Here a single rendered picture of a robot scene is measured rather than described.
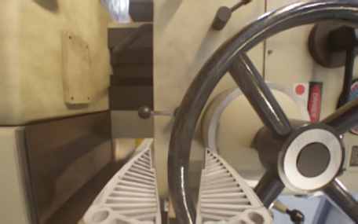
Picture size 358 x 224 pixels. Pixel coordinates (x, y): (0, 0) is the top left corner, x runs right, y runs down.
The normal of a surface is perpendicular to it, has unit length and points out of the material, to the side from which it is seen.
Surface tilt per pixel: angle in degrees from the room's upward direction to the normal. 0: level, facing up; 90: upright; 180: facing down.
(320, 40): 90
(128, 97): 90
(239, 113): 113
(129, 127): 90
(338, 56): 90
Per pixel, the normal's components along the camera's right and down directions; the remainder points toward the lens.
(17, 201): 0.00, 0.10
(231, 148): -0.47, 0.20
